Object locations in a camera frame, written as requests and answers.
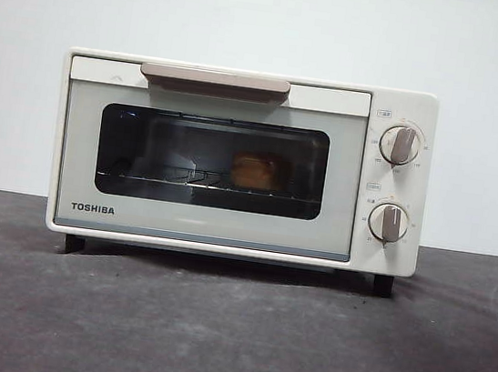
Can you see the cream Toshiba toaster oven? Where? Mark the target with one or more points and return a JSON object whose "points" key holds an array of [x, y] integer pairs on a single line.
{"points": [[411, 107]]}

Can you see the golden bread piece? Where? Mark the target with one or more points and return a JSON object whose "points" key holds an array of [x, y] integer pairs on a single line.
{"points": [[255, 173]]}

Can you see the cream temperature knob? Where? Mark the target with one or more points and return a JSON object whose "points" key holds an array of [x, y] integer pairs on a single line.
{"points": [[400, 145]]}

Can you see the cream timer knob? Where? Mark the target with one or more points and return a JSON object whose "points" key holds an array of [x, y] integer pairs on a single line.
{"points": [[388, 223]]}

